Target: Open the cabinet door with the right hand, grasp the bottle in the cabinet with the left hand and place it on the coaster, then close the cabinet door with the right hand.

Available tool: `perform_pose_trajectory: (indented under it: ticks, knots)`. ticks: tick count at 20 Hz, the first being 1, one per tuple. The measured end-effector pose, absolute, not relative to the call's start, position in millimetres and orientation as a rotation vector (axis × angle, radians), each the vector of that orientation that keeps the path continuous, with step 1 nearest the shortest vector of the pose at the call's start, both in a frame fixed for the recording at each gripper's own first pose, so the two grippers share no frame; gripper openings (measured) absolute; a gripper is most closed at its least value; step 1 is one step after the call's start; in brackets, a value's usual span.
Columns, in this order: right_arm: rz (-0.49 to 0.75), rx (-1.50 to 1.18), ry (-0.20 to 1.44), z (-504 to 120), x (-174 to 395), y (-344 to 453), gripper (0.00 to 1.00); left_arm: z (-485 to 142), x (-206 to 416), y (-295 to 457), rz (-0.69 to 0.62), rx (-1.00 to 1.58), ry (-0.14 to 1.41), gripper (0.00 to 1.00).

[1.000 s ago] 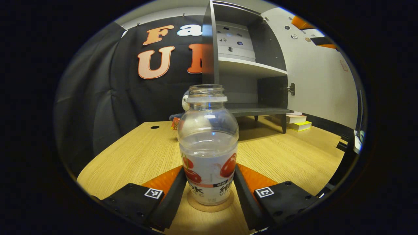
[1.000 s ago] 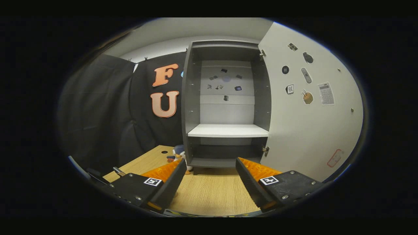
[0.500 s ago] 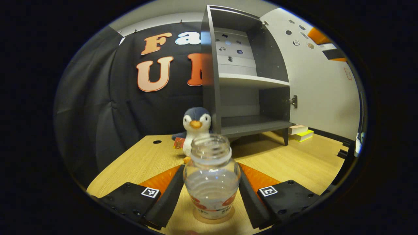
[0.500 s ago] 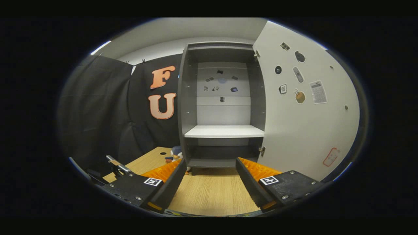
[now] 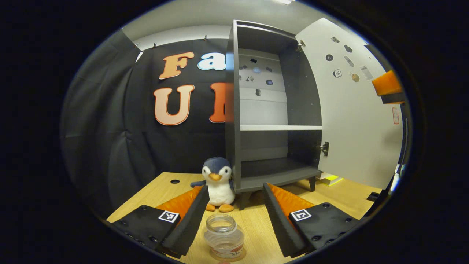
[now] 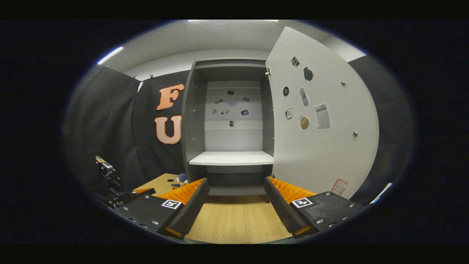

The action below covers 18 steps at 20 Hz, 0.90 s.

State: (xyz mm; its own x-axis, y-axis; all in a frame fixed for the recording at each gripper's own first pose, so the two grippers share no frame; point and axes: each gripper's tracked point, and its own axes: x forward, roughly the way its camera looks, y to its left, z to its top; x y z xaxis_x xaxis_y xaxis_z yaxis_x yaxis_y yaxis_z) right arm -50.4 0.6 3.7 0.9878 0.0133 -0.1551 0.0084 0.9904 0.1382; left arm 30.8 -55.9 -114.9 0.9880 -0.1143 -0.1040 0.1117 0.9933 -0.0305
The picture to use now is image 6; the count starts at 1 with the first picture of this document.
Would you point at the grey cabinet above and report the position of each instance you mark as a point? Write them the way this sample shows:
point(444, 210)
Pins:
point(192, 121)

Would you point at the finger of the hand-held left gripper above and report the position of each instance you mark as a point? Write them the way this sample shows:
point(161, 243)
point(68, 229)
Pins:
point(141, 193)

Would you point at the white cabinet shelf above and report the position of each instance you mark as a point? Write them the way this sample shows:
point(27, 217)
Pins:
point(231, 158)

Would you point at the black backdrop cloth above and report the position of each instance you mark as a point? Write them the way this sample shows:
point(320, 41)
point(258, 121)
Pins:
point(102, 121)

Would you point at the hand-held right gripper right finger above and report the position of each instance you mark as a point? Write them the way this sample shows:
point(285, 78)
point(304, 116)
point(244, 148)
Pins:
point(280, 209)

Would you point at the penguin plush toy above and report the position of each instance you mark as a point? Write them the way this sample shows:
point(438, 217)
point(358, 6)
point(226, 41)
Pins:
point(181, 179)

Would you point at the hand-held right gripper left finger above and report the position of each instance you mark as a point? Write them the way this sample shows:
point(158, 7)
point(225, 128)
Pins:
point(194, 209)

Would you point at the white cabinet door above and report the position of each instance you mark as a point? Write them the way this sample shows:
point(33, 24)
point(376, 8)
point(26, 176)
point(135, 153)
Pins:
point(329, 157)

